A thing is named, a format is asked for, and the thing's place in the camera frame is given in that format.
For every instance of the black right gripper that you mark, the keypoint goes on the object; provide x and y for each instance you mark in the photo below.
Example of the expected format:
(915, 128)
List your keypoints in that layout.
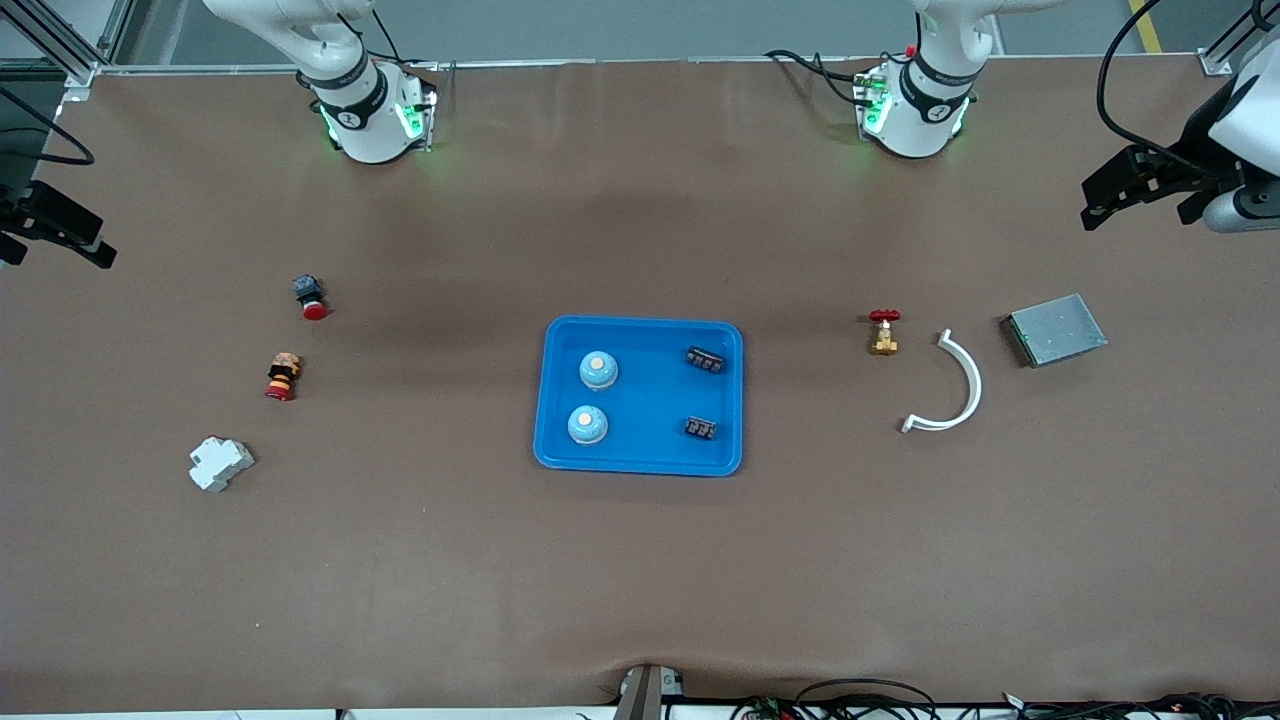
(12, 214)

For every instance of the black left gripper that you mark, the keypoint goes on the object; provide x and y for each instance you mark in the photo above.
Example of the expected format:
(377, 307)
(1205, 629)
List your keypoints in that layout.
(1192, 152)

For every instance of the small dark capacitor block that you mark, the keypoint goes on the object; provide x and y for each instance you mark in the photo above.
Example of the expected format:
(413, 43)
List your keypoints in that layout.
(700, 429)
(704, 360)

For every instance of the light blue service bell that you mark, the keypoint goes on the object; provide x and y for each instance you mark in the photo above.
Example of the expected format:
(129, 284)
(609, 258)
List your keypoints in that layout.
(598, 372)
(587, 427)

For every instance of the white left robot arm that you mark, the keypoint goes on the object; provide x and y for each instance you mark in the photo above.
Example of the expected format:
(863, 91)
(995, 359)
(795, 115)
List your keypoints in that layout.
(920, 100)

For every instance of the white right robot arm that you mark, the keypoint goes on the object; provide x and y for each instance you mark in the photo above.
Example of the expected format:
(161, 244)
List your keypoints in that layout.
(360, 110)

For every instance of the silver metal module box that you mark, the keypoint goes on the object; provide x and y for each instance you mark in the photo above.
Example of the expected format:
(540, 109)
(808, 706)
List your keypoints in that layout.
(1058, 330)

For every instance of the red push button, dark body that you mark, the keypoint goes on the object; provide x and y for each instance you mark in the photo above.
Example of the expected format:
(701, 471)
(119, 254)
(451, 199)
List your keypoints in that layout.
(308, 293)

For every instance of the red emergency button, orange-black body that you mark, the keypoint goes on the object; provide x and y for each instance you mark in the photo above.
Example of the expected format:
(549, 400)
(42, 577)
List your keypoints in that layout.
(282, 378)

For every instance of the white circuit breaker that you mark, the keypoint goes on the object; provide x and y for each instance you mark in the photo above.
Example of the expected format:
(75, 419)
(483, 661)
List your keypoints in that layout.
(220, 464)

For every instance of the blue plastic tray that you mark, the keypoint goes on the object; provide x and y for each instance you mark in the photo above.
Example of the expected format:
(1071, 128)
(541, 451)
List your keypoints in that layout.
(650, 400)

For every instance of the metal table clamp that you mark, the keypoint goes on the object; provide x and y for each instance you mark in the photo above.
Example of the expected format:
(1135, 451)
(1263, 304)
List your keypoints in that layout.
(642, 695)

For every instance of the aluminium frame post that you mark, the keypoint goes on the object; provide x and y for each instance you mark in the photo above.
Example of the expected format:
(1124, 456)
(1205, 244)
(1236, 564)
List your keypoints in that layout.
(50, 35)
(1235, 45)

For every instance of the white curved plastic bracket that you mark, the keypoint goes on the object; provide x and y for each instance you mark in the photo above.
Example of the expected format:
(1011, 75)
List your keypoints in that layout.
(973, 385)

